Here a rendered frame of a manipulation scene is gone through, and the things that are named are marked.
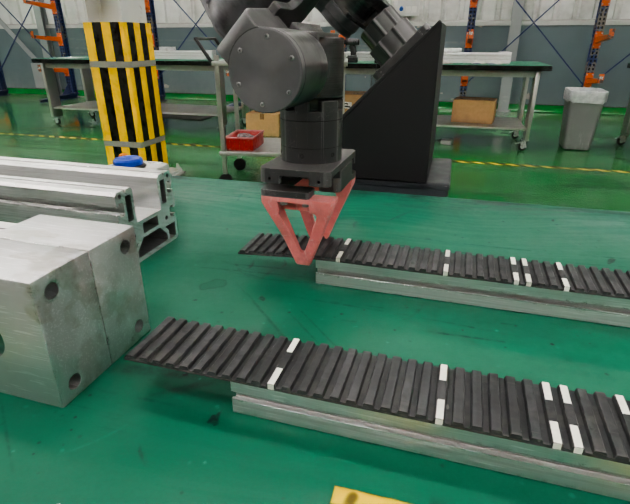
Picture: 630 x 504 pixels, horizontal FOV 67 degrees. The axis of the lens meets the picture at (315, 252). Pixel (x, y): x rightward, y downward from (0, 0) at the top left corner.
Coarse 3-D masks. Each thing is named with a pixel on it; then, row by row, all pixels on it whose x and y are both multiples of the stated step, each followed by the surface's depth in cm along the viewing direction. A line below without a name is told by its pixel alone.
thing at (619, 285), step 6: (600, 270) 44; (606, 270) 43; (618, 270) 43; (606, 276) 42; (612, 276) 42; (618, 276) 42; (624, 276) 42; (606, 282) 42; (612, 282) 41; (618, 282) 42; (624, 282) 41; (612, 288) 40; (618, 288) 40; (624, 288) 40; (618, 294) 39; (624, 294) 40
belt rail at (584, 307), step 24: (336, 264) 47; (360, 288) 47; (384, 288) 46; (408, 288) 45; (432, 288) 45; (456, 288) 45; (480, 288) 43; (504, 288) 43; (528, 288) 42; (528, 312) 43; (552, 312) 42; (576, 312) 42; (600, 312) 41; (624, 312) 41
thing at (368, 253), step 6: (366, 246) 48; (372, 246) 49; (378, 246) 48; (360, 252) 47; (366, 252) 47; (372, 252) 47; (378, 252) 47; (360, 258) 46; (366, 258) 46; (372, 258) 46; (360, 264) 45; (366, 264) 45; (372, 264) 45
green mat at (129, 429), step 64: (192, 192) 77; (256, 192) 77; (320, 192) 77; (384, 192) 77; (192, 256) 54; (256, 256) 54; (512, 256) 54; (576, 256) 54; (256, 320) 42; (320, 320) 42; (384, 320) 42; (448, 320) 42; (512, 320) 42; (576, 320) 42; (128, 384) 34; (192, 384) 34; (576, 384) 34; (0, 448) 29; (64, 448) 29; (128, 448) 29; (192, 448) 29; (256, 448) 29; (320, 448) 29; (384, 448) 29
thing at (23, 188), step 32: (0, 160) 60; (32, 160) 60; (0, 192) 52; (32, 192) 50; (64, 192) 49; (96, 192) 48; (128, 192) 50; (160, 192) 55; (128, 224) 50; (160, 224) 56
